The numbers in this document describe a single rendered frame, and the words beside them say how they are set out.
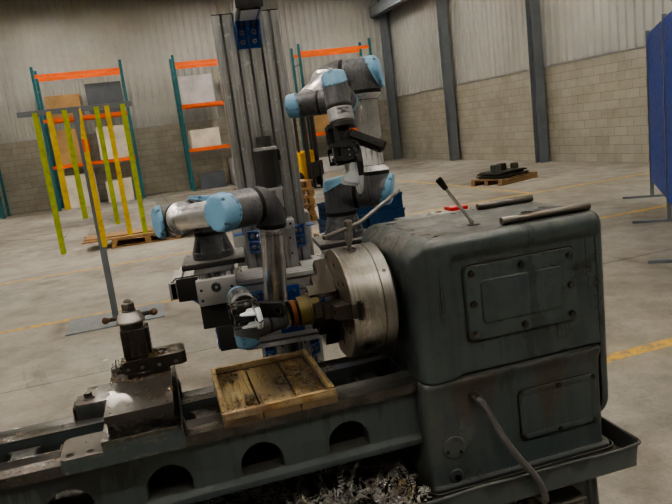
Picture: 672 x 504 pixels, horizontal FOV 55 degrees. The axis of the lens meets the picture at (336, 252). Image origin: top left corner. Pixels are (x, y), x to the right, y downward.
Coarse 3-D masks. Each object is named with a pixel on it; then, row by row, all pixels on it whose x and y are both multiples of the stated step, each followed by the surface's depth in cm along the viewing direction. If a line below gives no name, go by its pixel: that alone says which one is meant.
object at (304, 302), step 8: (304, 296) 181; (288, 304) 179; (296, 304) 179; (304, 304) 179; (312, 304) 180; (288, 312) 184; (296, 312) 178; (304, 312) 178; (312, 312) 178; (288, 320) 183; (296, 320) 178; (304, 320) 179; (312, 320) 180
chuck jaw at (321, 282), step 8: (320, 264) 187; (328, 264) 188; (320, 272) 186; (328, 272) 187; (312, 280) 185; (320, 280) 185; (328, 280) 185; (312, 288) 184; (320, 288) 184; (328, 288) 184; (336, 288) 185; (312, 296) 184; (320, 296) 186; (328, 296) 187
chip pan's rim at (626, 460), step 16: (608, 432) 197; (624, 432) 190; (608, 448) 191; (624, 448) 181; (560, 464) 177; (576, 464) 179; (592, 464) 180; (608, 464) 182; (624, 464) 184; (496, 480) 182; (512, 480) 173; (528, 480) 175; (544, 480) 177; (560, 480) 179; (576, 480) 180; (432, 496) 179; (448, 496) 169; (464, 496) 171; (480, 496) 173; (496, 496) 174; (512, 496) 175; (528, 496) 177
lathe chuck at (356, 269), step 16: (336, 256) 177; (352, 256) 177; (368, 256) 177; (336, 272) 180; (352, 272) 173; (368, 272) 173; (352, 288) 170; (368, 288) 171; (352, 304) 170; (368, 304) 171; (384, 304) 172; (352, 320) 172; (368, 320) 171; (384, 320) 173; (352, 336) 175; (368, 336) 174; (384, 336) 176; (352, 352) 178; (368, 352) 181
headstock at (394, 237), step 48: (384, 240) 189; (432, 240) 168; (480, 240) 170; (528, 240) 174; (576, 240) 180; (432, 288) 168; (480, 288) 173; (528, 288) 177; (576, 288) 183; (432, 336) 170; (480, 336) 175; (528, 336) 181; (576, 336) 185; (432, 384) 173
